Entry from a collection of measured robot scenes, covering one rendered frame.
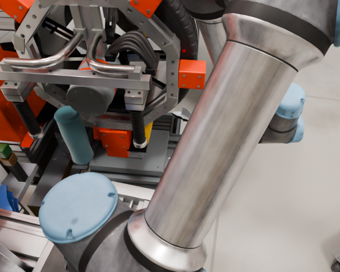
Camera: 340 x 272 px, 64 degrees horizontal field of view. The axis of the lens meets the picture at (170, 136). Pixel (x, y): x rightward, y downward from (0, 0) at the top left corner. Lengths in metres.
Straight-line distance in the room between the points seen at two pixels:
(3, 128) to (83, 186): 0.88
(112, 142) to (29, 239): 0.57
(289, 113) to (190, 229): 0.39
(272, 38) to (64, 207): 0.34
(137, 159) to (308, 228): 0.98
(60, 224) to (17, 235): 0.41
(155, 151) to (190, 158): 1.21
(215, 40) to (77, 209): 0.34
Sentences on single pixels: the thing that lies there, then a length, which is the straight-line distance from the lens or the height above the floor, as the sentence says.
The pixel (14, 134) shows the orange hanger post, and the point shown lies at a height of 0.58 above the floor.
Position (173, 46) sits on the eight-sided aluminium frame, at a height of 0.97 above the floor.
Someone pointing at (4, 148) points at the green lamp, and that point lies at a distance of 1.13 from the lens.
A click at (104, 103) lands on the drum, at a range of 0.86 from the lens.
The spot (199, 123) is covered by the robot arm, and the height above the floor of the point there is 1.19.
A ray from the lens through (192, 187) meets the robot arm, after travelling 0.31.
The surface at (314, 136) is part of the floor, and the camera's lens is 2.14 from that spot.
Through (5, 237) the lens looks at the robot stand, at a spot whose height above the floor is 0.73.
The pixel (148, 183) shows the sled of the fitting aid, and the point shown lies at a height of 0.15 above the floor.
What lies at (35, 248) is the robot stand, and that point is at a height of 0.73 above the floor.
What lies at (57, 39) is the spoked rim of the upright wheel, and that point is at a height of 0.85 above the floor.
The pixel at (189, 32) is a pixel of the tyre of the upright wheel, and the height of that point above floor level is 0.98.
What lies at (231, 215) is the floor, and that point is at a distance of 1.59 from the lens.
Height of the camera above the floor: 1.40
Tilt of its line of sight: 48 degrees down
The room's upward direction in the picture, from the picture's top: straight up
